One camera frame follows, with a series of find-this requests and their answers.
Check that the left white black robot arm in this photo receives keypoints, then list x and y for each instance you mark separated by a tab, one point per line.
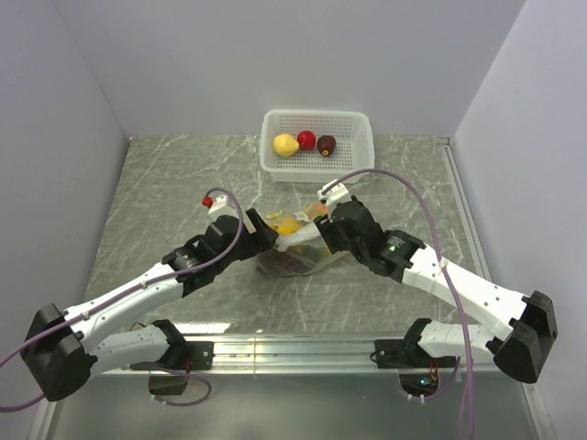
67	348

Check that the transparent plastic bag with fruit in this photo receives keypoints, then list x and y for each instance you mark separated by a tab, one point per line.
299	249

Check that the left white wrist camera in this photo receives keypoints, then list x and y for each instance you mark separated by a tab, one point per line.
218	206

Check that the dark purple passion fruit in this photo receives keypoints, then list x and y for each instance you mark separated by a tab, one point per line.
326	145

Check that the white perforated plastic basket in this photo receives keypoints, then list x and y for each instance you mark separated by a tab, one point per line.
354	148

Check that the aluminium mounting rail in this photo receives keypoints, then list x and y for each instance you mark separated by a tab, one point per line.
290	387

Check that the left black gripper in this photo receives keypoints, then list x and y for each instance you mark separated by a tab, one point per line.
263	239

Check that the yellow lemon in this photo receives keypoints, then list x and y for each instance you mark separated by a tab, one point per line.
285	145

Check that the red apple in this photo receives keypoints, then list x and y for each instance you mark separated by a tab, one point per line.
306	140

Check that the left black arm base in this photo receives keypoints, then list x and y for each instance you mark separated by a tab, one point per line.
188	359

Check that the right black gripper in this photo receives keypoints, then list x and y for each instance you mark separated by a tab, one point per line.
327	230

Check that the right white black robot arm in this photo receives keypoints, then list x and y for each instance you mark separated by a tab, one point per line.
513	330

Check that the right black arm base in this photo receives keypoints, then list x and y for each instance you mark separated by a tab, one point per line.
420	375

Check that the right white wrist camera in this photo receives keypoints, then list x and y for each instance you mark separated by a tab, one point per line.
338	194

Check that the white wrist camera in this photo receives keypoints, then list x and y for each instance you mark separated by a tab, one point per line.
338	194
218	206

